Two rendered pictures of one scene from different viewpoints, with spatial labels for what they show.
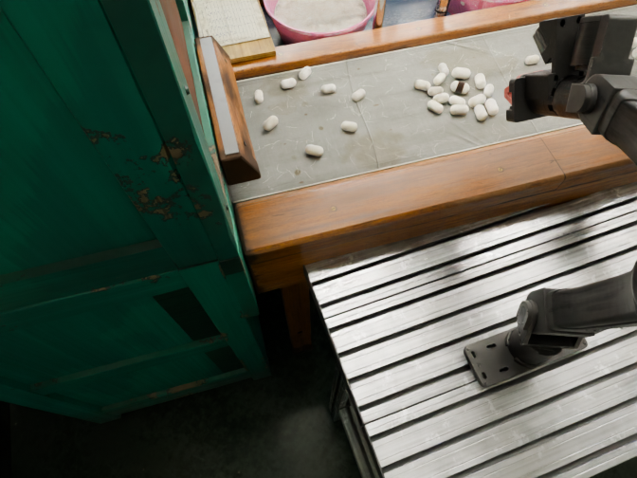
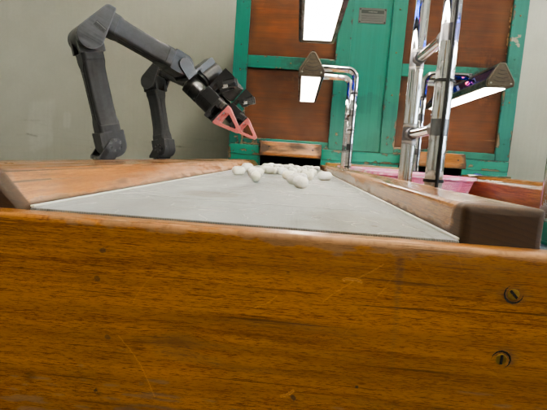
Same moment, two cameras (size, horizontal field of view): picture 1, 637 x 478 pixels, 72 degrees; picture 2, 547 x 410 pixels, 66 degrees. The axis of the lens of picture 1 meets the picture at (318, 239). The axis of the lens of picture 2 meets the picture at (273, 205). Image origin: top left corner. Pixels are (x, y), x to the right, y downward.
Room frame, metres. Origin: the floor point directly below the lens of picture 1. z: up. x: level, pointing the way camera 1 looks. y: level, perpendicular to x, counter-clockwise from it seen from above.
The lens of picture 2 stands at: (1.17, -1.81, 0.79)
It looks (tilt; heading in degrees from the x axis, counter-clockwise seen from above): 7 degrees down; 109
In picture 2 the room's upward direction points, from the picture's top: 4 degrees clockwise
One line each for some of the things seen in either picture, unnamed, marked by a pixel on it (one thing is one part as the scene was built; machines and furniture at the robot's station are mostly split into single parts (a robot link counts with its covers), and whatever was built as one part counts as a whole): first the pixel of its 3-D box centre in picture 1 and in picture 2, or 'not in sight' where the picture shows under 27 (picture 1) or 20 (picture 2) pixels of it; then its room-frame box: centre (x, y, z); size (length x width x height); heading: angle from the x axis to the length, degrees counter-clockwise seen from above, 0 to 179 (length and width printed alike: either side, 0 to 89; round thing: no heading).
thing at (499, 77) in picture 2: not in sight; (461, 90); (1.29, -0.09, 1.08); 0.62 x 0.08 x 0.07; 106
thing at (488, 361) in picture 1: (534, 341); not in sight; (0.19, -0.35, 0.71); 0.20 x 0.07 x 0.08; 110
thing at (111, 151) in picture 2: not in sight; (106, 150); (0.40, -0.90, 0.77); 0.09 x 0.06 x 0.06; 147
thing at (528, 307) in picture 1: (550, 323); (162, 152); (0.20, -0.34, 0.77); 0.09 x 0.06 x 0.06; 86
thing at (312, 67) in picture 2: not in sight; (309, 81); (0.76, -0.24, 1.08); 0.62 x 0.08 x 0.07; 106
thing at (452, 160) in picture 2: not in sight; (432, 159); (1.23, 0.35, 0.83); 0.30 x 0.06 x 0.07; 16
